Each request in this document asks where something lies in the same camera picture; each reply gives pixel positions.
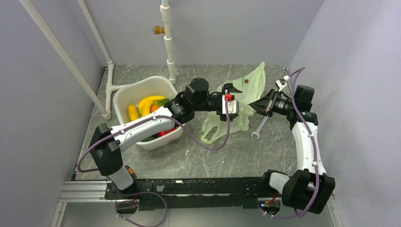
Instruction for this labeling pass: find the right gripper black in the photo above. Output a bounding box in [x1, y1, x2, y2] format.
[246, 89, 296, 117]

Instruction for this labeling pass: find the yellow fake banana bunch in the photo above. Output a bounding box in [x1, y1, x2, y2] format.
[138, 96, 165, 117]

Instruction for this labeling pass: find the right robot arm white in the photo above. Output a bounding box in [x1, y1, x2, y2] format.
[249, 85, 335, 214]

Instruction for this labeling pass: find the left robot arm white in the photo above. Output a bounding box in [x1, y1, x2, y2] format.
[87, 78, 241, 199]

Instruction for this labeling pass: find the orange green fake mango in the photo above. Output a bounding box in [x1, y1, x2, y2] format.
[150, 98, 169, 113]

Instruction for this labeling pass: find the red fake tomato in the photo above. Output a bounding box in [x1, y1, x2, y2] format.
[158, 128, 176, 137]

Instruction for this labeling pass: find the dark green fake avocado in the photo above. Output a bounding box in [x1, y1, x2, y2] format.
[141, 136, 156, 142]

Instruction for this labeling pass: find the yellow fake corn cob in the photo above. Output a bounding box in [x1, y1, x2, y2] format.
[127, 105, 140, 122]

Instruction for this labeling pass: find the silver open-end wrench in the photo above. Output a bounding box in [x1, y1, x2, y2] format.
[250, 116, 269, 140]

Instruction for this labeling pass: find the white plastic basket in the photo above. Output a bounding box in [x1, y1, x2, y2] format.
[113, 76, 183, 151]

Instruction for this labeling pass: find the orange pipe valve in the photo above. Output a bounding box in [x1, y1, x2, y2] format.
[153, 26, 165, 35]

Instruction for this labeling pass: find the white vertical pvc pipe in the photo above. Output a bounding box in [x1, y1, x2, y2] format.
[160, 0, 176, 85]

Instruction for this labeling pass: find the thin white diagonal pipe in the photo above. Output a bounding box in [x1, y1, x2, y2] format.
[77, 0, 126, 117]

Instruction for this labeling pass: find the white diagonal pvc pipe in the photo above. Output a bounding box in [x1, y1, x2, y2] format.
[20, 0, 112, 120]

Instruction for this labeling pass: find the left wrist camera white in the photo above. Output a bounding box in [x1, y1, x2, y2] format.
[222, 93, 239, 116]

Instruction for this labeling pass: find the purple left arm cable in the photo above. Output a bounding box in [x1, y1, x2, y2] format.
[77, 99, 233, 227]

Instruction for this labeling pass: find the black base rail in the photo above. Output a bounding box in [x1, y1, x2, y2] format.
[105, 177, 277, 211]

